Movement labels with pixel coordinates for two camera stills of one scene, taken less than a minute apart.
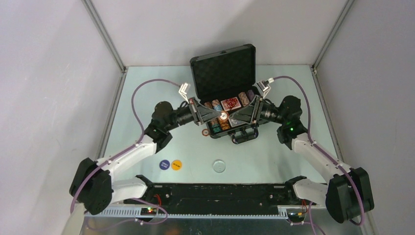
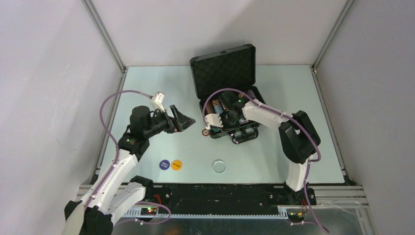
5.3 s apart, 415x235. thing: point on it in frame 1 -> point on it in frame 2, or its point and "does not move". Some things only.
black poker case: [225, 81] does not move
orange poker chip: [205, 132] does not move
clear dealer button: [219, 166] does not move
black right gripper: [246, 114] -> [222, 115]
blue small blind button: [164, 164] does not move
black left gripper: [199, 113] -> [182, 121]
